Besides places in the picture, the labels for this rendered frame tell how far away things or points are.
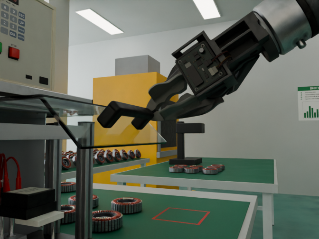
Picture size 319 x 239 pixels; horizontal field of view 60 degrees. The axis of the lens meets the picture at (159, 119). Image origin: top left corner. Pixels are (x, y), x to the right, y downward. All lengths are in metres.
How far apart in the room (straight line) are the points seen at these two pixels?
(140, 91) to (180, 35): 2.37
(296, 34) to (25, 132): 0.47
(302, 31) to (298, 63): 5.24
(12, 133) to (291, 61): 5.33
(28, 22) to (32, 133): 0.23
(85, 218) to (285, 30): 0.58
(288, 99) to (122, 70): 3.00
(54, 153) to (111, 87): 3.62
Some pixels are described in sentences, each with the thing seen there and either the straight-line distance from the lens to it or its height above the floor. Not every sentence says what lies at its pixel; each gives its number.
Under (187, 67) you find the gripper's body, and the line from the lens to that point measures 0.37.
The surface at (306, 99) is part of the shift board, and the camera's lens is 5.52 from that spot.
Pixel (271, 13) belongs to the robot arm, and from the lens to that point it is 0.39.
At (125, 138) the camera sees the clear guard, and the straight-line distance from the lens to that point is 0.38.
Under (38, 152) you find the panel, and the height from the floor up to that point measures 0.97.
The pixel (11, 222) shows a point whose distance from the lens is 0.64.
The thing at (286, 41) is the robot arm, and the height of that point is 1.14.
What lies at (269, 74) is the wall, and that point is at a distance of 5.58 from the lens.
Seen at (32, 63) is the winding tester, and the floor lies 1.17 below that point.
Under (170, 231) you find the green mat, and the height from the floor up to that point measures 0.75.
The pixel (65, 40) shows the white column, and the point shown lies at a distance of 4.91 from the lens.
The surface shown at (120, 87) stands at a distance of 4.25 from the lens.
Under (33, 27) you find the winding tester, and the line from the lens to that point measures 0.67.
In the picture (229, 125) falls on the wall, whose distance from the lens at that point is 5.52.
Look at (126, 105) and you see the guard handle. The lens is 0.37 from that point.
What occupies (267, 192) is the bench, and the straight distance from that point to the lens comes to 1.74.
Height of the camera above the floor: 1.02
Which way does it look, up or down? 4 degrees up
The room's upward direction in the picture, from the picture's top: straight up
